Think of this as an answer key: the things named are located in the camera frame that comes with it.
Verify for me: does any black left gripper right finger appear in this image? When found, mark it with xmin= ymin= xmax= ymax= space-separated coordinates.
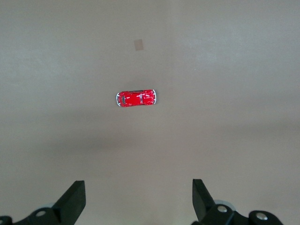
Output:
xmin=192 ymin=179 xmax=285 ymax=225

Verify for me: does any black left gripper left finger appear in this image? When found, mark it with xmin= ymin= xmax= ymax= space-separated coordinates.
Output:
xmin=0 ymin=180 xmax=86 ymax=225

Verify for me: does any square brown tape patch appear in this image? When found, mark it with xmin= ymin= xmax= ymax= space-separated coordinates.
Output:
xmin=134 ymin=39 xmax=145 ymax=52

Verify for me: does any red beetle toy car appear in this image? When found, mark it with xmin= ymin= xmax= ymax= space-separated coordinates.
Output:
xmin=115 ymin=89 xmax=157 ymax=108

